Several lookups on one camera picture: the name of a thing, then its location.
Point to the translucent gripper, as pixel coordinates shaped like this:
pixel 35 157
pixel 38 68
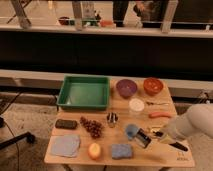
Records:
pixel 168 134

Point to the black handled brush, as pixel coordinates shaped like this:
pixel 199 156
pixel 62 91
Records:
pixel 144 140

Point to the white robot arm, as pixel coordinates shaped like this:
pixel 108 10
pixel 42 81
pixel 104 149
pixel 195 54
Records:
pixel 197 118

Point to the blue plastic cup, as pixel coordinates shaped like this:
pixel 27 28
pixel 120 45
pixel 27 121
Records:
pixel 131 130

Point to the clear cup white lid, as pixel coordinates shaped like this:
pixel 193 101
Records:
pixel 136 106

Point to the small metal cup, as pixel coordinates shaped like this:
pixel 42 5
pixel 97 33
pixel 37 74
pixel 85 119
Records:
pixel 112 118

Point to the yellow banana toy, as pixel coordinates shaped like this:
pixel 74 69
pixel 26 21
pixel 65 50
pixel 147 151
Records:
pixel 154 129

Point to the orange sausage toy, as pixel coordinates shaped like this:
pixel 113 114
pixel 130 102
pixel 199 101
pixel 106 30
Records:
pixel 159 114

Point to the red bowl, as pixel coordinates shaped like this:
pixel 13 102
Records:
pixel 152 86

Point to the blue sponge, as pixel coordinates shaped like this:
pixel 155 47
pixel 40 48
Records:
pixel 121 151

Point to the purple bowl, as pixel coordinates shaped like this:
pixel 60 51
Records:
pixel 126 88

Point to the bunch of dark grapes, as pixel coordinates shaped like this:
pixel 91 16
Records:
pixel 93 127

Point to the yellow red apple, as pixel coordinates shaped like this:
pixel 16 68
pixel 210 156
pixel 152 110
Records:
pixel 94 151

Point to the green plastic tray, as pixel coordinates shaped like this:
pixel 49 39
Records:
pixel 81 92

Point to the blue folded cloth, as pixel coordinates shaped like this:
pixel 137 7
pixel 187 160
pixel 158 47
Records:
pixel 65 146

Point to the dark brown eraser block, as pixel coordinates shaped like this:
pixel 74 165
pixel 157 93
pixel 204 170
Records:
pixel 66 124

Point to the black office chair base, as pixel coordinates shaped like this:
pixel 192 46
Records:
pixel 30 138

